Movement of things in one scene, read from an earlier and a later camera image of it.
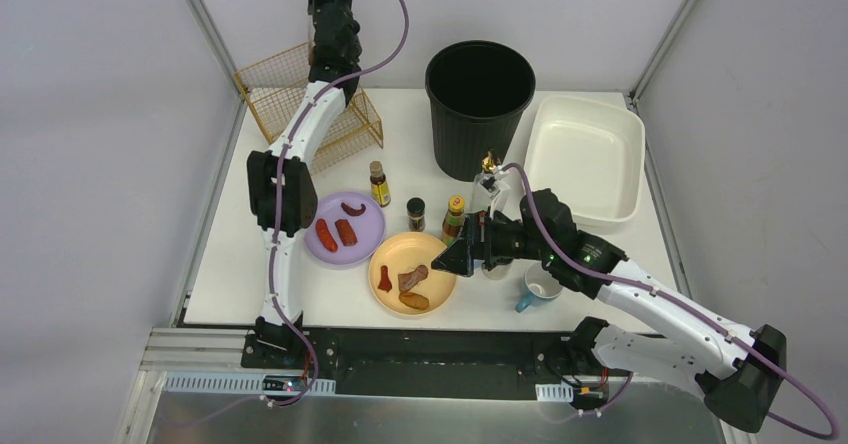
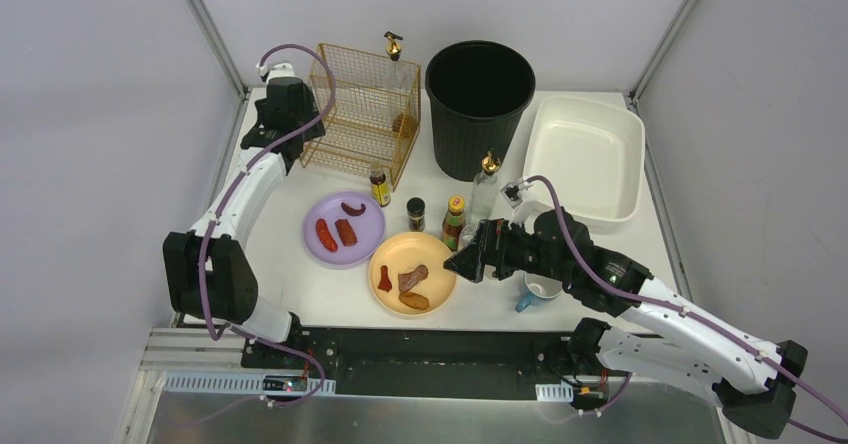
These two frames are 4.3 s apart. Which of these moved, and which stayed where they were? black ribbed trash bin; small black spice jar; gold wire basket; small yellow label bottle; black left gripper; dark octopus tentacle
Moved: gold wire basket; black left gripper
Stayed: small black spice jar; dark octopus tentacle; small yellow label bottle; black ribbed trash bin
